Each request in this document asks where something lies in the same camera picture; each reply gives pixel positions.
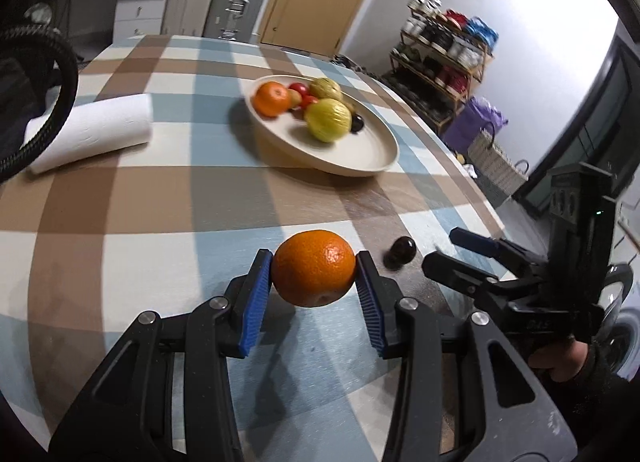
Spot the dark plum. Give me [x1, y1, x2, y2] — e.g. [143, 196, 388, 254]
[388, 236, 418, 266]
[350, 113, 364, 134]

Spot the orange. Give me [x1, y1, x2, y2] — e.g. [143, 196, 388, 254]
[250, 82, 292, 118]
[270, 230, 356, 308]

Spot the large yellow-green guava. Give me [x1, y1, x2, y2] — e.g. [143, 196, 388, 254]
[304, 99, 352, 144]

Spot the red tomato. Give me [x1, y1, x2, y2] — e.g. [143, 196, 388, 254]
[298, 95, 319, 112]
[288, 82, 308, 97]

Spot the small yellow-green guava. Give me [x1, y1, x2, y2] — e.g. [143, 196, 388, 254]
[308, 78, 343, 101]

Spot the small brown longan fruit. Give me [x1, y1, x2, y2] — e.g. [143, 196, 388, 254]
[341, 99, 356, 115]

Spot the person's right hand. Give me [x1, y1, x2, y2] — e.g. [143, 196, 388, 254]
[528, 340, 589, 382]

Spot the woven laundry basket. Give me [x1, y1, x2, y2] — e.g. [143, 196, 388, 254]
[468, 130, 529, 196]

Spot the purple bag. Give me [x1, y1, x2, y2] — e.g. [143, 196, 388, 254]
[442, 97, 509, 153]

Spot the cream round plate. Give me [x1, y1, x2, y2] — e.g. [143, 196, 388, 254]
[243, 74, 399, 177]

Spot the dark television screen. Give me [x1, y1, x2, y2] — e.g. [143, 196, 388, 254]
[512, 36, 639, 218]

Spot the checkered tablecloth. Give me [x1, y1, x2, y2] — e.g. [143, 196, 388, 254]
[1, 36, 503, 461]

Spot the wooden shoe rack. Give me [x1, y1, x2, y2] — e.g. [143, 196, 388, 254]
[382, 0, 499, 135]

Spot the white paper towel roll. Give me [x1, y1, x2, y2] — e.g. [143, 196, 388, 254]
[27, 94, 153, 174]

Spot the black cable hose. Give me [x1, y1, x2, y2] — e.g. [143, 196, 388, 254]
[0, 23, 80, 186]

